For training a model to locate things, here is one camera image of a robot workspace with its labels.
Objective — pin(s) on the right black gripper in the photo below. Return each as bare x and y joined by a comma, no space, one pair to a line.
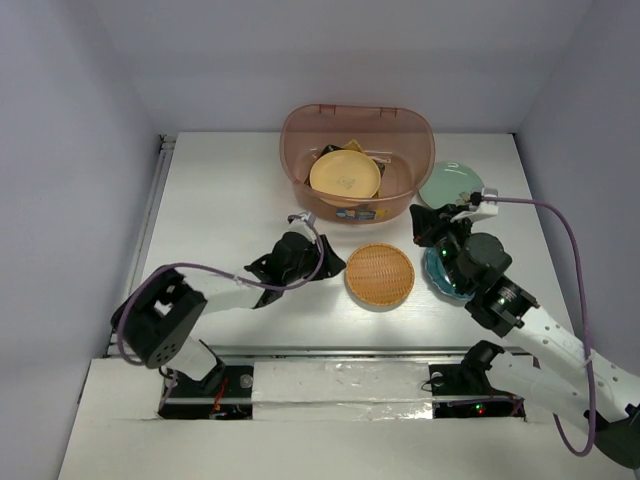
428,222

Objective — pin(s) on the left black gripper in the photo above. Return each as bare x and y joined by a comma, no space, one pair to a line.
331,265

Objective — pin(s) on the round woven basket plate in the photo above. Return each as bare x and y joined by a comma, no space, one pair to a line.
380,275

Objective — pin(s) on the yellow round plate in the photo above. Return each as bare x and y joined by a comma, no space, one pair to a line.
345,175

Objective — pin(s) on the fan-shaped woven plate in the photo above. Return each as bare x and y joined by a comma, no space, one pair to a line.
354,145

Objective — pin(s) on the black square floral plate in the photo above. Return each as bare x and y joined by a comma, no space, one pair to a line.
330,149

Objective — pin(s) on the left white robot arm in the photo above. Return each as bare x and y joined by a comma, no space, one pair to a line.
156,321

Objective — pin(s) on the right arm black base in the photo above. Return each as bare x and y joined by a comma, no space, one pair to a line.
453,380

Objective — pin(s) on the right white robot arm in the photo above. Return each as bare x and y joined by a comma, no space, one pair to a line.
573,381

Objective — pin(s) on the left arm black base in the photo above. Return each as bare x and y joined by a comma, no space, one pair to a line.
231,400

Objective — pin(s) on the pink translucent plastic bin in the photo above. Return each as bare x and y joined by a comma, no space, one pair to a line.
401,138

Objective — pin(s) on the teal scalloped plate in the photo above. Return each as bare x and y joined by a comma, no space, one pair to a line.
437,276

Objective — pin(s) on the light green floral plate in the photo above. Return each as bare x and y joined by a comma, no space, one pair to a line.
448,183

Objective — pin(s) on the white foam front board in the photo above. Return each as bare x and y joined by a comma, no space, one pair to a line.
117,435

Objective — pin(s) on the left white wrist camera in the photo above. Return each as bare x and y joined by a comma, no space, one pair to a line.
302,223

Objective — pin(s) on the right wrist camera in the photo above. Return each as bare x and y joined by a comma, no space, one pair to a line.
476,206

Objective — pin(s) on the aluminium table rail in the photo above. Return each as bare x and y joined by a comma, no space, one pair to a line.
166,148

